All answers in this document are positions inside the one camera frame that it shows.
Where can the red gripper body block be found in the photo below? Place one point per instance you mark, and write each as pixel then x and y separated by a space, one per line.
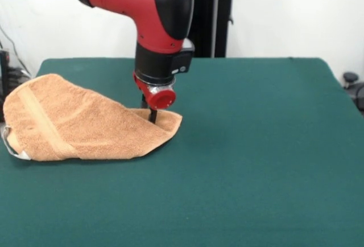
pixel 162 100

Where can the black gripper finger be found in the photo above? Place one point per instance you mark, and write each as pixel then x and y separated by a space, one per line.
pixel 153 116
pixel 144 102

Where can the tan terry towel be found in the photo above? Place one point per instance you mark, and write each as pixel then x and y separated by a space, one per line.
pixel 85 124

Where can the dark green table cloth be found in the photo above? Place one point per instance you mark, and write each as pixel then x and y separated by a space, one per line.
pixel 256 158

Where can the black equipment pile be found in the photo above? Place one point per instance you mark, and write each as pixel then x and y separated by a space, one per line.
pixel 8 87

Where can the grey caster leg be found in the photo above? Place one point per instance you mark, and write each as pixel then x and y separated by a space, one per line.
pixel 350 77

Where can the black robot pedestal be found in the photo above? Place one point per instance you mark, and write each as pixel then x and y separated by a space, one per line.
pixel 207 25

